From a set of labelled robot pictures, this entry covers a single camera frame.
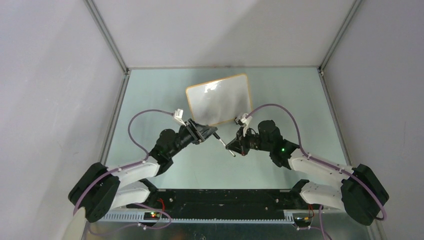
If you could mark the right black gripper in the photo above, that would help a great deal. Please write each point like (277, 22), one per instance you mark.
(239, 144)

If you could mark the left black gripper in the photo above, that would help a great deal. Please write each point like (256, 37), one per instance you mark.
(198, 132)

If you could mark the yellow framed whiteboard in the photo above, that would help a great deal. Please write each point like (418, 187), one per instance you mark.
(221, 100)

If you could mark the silver whiteboard marker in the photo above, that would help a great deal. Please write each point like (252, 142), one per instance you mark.
(223, 143)

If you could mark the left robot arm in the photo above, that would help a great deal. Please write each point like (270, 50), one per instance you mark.
(101, 189)

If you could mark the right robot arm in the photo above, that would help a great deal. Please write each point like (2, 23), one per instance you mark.
(355, 190)

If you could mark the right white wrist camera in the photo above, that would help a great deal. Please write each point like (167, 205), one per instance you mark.
(242, 119)

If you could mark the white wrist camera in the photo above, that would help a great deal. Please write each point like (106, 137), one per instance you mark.
(178, 114)
(242, 119)

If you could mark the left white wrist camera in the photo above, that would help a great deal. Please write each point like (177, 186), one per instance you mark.
(178, 114)

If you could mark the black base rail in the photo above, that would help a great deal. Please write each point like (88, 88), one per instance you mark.
(230, 204)

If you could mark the white perforated cable tray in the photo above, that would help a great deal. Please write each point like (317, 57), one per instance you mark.
(156, 217)

